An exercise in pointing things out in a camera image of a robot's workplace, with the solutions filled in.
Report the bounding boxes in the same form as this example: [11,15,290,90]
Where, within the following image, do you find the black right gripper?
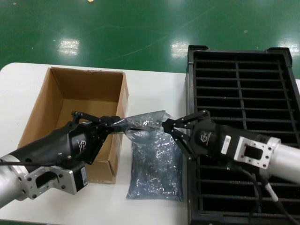
[163,109,227,163]

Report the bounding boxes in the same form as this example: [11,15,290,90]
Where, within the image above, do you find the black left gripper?
[0,110,121,166]

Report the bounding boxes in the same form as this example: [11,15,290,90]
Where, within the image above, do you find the grey translucent antistatic bag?
[123,109,176,143]
[126,130,184,203]

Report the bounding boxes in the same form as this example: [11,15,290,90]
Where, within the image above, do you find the black slotted container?
[185,44,300,225]

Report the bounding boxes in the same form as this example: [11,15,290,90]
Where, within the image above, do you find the brown cardboard box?
[17,67,129,185]

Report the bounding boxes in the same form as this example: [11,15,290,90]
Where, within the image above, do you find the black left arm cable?
[0,158,50,166]

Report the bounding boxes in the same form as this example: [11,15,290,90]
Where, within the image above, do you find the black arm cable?
[0,158,50,166]
[225,161,261,225]

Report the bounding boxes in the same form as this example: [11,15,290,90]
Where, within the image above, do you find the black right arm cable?
[225,161,261,225]

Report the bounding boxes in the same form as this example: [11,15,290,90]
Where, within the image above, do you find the cable with silver connector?
[260,178,281,203]

